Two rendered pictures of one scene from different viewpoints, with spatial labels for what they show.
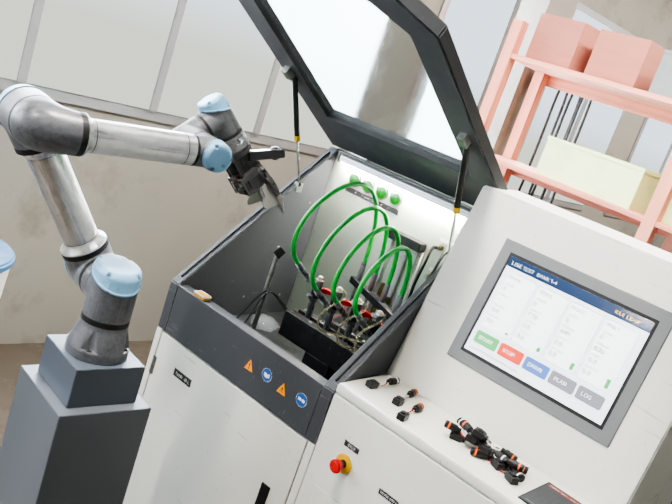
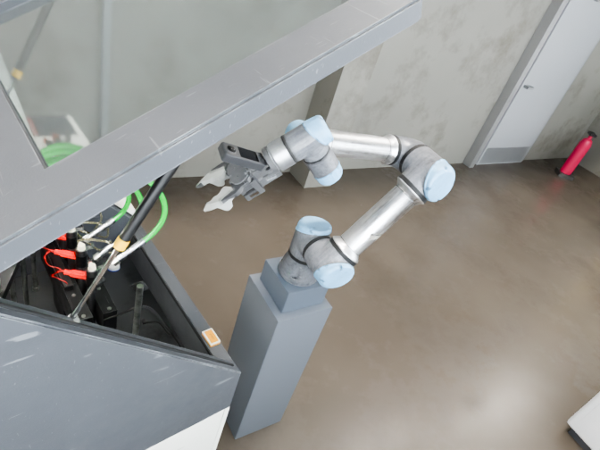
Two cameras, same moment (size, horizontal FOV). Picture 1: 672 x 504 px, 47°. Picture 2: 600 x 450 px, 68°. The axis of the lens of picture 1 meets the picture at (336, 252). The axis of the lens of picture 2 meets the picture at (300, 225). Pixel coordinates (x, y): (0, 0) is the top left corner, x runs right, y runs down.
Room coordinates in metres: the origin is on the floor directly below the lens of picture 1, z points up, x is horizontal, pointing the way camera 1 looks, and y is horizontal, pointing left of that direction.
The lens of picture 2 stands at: (2.99, 0.54, 1.95)
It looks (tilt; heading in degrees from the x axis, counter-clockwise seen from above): 34 degrees down; 185
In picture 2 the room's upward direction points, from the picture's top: 19 degrees clockwise
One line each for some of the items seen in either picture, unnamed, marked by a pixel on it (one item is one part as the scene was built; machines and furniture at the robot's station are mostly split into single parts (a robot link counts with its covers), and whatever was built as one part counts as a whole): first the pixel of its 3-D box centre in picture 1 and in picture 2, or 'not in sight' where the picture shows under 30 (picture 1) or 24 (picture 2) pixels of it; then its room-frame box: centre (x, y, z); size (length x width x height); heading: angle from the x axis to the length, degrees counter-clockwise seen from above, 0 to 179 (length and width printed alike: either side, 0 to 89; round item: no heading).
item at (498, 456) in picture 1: (487, 445); not in sight; (1.72, -0.49, 1.01); 0.23 x 0.11 x 0.06; 54
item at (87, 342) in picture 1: (101, 332); (301, 262); (1.74, 0.47, 0.95); 0.15 x 0.15 x 0.10
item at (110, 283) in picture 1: (112, 287); (312, 237); (1.74, 0.48, 1.07); 0.13 x 0.12 x 0.14; 41
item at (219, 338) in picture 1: (242, 355); (171, 304); (2.08, 0.16, 0.87); 0.62 x 0.04 x 0.16; 54
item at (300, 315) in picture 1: (327, 355); (77, 291); (2.20, -0.08, 0.91); 0.34 x 0.10 x 0.15; 54
